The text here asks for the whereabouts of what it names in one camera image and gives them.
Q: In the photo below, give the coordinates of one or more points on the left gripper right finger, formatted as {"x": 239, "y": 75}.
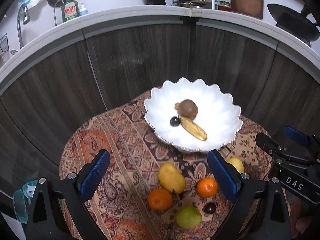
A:
{"x": 271, "y": 219}

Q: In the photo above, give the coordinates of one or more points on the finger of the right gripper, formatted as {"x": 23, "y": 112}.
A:
{"x": 268, "y": 145}
{"x": 311, "y": 142}

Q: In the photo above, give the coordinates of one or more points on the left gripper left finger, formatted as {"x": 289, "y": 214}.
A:
{"x": 46, "y": 220}

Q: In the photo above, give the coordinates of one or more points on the yellow lemon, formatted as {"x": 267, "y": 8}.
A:
{"x": 236, "y": 162}

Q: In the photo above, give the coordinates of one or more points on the dark plum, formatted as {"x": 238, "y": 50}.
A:
{"x": 175, "y": 121}
{"x": 209, "y": 208}

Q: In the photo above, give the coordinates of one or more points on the small orange mandarin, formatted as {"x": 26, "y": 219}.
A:
{"x": 207, "y": 187}

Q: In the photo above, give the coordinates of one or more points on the green apple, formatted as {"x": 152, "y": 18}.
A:
{"x": 188, "y": 217}

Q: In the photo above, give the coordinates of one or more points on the yellow banana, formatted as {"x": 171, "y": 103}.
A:
{"x": 192, "y": 128}

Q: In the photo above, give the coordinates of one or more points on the brown kiwi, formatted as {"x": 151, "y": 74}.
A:
{"x": 188, "y": 109}

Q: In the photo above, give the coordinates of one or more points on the dark plum front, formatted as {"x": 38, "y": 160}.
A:
{"x": 175, "y": 121}

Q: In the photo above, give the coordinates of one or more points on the yellow pear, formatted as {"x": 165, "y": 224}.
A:
{"x": 171, "y": 179}

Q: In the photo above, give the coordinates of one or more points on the large orange mandarin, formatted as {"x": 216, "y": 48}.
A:
{"x": 160, "y": 199}

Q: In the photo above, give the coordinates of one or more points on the chrome kitchen faucet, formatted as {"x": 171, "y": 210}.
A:
{"x": 23, "y": 18}

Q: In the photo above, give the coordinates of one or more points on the person right hand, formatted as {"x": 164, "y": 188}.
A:
{"x": 299, "y": 217}

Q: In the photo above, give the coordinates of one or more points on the teal plastic bag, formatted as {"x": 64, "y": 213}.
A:
{"x": 22, "y": 199}

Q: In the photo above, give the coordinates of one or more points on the white scalloped bowl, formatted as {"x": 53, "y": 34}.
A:
{"x": 217, "y": 115}

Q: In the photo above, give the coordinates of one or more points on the patterned paisley tablecloth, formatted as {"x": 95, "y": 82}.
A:
{"x": 120, "y": 205}

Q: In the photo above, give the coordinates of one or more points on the black wok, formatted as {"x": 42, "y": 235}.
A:
{"x": 295, "y": 23}

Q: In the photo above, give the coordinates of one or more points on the glass jar red contents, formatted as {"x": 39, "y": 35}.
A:
{"x": 225, "y": 6}

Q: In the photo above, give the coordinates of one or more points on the steel pot on counter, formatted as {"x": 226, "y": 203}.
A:
{"x": 192, "y": 4}

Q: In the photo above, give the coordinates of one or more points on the clear hand soap bottle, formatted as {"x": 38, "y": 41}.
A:
{"x": 83, "y": 10}

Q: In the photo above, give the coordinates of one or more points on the green dish soap bottle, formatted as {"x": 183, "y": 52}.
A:
{"x": 70, "y": 10}

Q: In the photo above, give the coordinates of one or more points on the wire sponge basket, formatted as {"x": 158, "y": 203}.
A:
{"x": 4, "y": 46}

